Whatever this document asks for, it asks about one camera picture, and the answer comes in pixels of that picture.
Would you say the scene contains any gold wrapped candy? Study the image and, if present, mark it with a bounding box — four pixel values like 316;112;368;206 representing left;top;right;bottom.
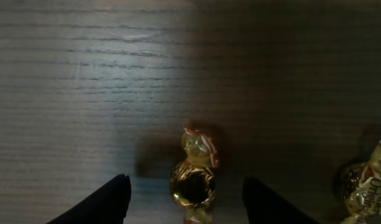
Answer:
334;136;381;224
170;123;221;224

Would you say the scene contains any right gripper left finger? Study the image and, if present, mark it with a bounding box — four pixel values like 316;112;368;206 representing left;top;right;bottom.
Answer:
45;173;132;224

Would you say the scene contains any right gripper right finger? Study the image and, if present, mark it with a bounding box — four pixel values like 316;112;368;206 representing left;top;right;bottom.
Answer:
241;175;321;224

